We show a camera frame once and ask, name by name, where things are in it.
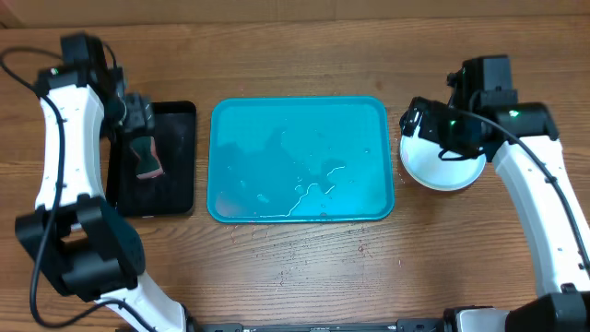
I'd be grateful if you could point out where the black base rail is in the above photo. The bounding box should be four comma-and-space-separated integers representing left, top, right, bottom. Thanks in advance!
196, 318, 456, 332

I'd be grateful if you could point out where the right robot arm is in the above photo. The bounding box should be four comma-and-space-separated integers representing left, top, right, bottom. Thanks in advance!
400, 97, 589, 331

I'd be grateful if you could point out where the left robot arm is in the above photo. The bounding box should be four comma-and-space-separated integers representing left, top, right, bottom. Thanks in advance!
15, 65, 197, 331

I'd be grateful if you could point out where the light blue plate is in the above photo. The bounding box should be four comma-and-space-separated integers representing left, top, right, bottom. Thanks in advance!
399, 133, 486, 191

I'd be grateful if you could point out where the teal plastic tray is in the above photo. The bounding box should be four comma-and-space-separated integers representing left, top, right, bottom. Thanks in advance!
206, 96, 395, 224

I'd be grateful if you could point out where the black plastic tray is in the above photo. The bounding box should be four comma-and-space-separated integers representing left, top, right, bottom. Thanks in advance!
106, 101, 196, 217

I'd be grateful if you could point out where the green and pink sponge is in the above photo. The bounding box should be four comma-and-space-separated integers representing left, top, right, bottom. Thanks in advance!
130, 136, 164, 180

